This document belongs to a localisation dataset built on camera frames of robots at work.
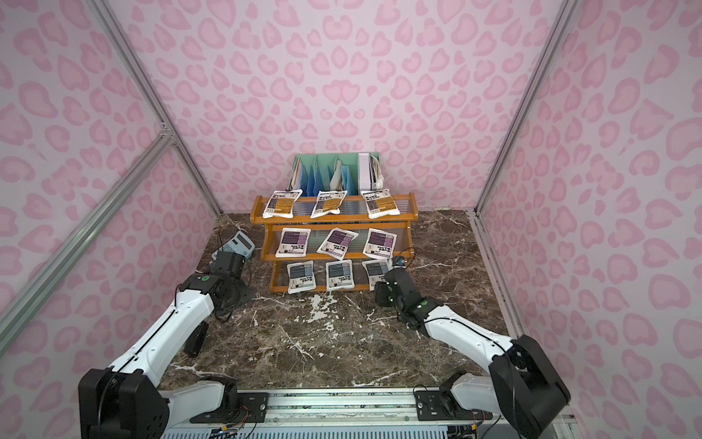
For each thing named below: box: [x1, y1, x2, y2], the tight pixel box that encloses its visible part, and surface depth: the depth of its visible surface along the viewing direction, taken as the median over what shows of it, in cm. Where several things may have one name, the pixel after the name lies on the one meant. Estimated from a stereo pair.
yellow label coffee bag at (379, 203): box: [360, 188, 402, 220], surface depth 82 cm
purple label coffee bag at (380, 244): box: [361, 227, 398, 259], surface depth 90 cm
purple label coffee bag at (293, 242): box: [275, 227, 312, 258], surface depth 91 cm
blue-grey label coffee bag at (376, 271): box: [361, 258, 394, 292], surface depth 100 cm
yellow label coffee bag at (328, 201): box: [309, 190, 349, 219], surface depth 81 cm
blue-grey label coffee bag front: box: [325, 259, 355, 290], surface depth 99 cm
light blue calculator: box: [211, 230, 256, 261], surface depth 109 cm
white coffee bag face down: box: [262, 189, 303, 219], surface depth 82 cm
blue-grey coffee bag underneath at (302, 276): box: [286, 259, 318, 295], surface depth 98 cm
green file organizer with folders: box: [286, 151, 384, 197], surface depth 103 cm
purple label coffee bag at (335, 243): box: [316, 226, 360, 261], surface depth 90 cm
